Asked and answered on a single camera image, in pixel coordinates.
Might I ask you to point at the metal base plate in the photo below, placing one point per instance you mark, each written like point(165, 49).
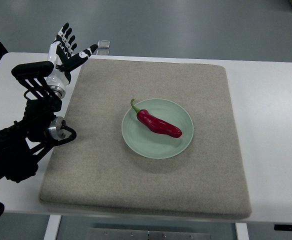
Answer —
point(129, 234)

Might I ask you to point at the white table leg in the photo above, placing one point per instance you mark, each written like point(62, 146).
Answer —
point(241, 231)
point(52, 227)

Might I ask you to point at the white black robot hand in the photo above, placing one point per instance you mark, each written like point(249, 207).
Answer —
point(64, 60)

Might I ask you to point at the white left table leg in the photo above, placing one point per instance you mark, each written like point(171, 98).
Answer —
point(52, 227)

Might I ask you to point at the beige felt mat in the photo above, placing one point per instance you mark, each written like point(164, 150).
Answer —
point(100, 172)

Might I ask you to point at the red pepper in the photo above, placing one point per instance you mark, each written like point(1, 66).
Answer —
point(154, 124)

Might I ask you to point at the white right table leg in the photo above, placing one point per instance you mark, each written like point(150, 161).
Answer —
point(241, 231)

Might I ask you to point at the clear floor socket cover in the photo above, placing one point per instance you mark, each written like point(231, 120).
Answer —
point(103, 44)

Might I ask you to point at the black table control panel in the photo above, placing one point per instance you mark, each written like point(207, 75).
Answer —
point(283, 227)

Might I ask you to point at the pale green plate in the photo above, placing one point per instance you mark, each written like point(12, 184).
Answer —
point(155, 146)

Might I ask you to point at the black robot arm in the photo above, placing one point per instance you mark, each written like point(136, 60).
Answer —
point(27, 141)

